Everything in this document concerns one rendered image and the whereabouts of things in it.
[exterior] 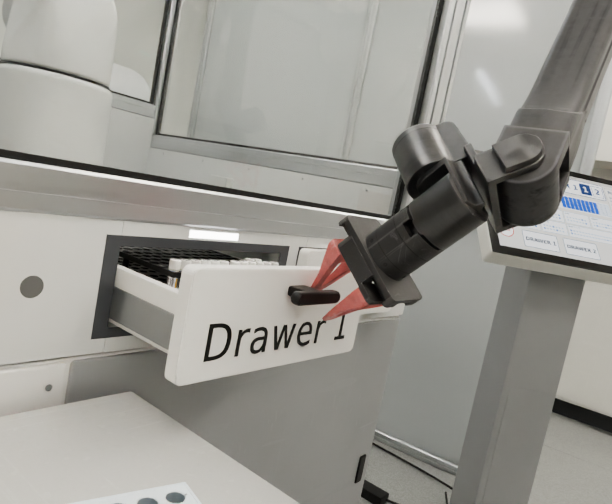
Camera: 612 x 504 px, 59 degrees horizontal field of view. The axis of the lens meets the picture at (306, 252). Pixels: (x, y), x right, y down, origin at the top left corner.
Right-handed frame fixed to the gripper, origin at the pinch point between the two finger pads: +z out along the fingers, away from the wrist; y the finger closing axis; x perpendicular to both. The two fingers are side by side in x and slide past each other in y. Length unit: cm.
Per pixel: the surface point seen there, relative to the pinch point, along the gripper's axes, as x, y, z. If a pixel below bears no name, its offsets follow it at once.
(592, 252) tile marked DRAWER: -94, 1, -14
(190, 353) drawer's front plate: 16.3, -1.7, 4.9
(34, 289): 24.1, 10.1, 13.0
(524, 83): -164, 76, -21
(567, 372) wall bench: -294, -28, 60
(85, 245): 19.7, 13.2, 9.8
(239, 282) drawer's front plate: 11.7, 2.8, 0.1
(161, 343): 15.8, 1.2, 8.7
